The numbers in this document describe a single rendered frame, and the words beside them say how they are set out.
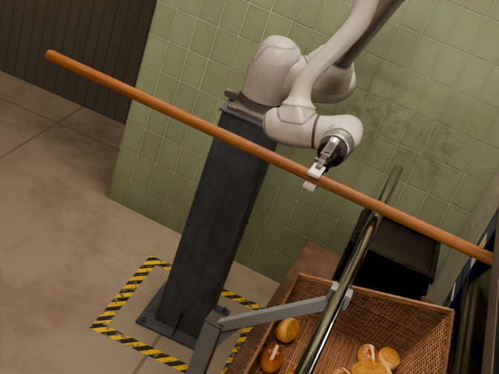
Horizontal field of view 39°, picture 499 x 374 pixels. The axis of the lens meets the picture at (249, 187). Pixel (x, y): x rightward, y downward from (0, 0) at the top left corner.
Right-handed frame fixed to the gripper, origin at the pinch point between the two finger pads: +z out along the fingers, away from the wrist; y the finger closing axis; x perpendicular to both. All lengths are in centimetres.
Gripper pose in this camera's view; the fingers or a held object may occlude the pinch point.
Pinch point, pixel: (313, 176)
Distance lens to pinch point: 177.4
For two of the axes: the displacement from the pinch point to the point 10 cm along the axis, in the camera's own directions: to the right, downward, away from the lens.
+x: -8.9, -4.2, 1.7
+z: -3.4, 3.8, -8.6
